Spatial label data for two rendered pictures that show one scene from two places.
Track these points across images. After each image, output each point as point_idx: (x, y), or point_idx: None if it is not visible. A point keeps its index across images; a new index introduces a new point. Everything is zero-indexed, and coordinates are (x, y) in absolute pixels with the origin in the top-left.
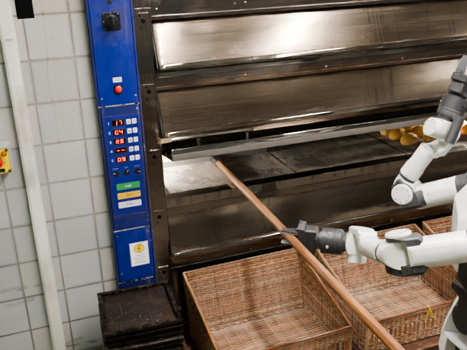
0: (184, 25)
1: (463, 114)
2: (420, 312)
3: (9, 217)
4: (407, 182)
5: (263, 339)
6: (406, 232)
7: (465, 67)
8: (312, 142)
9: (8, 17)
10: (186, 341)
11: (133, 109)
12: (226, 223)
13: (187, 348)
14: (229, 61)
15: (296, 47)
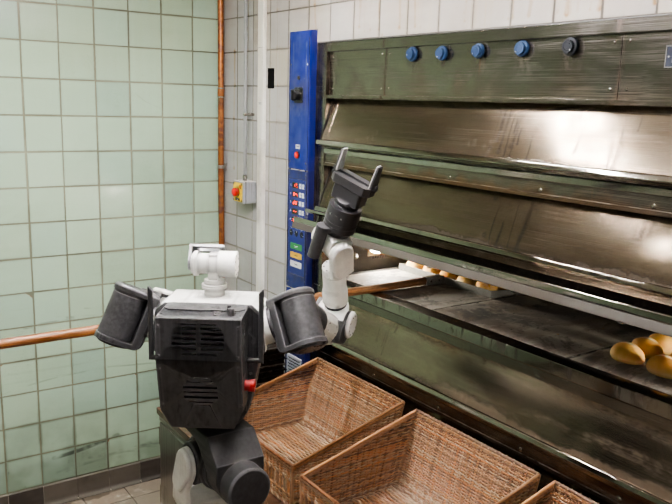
0: (350, 106)
1: (335, 225)
2: None
3: (251, 243)
4: (323, 304)
5: (305, 455)
6: (157, 288)
7: (336, 162)
8: (560, 314)
9: (261, 86)
10: (292, 422)
11: (303, 176)
12: (357, 329)
13: (281, 424)
14: (356, 146)
15: (416, 144)
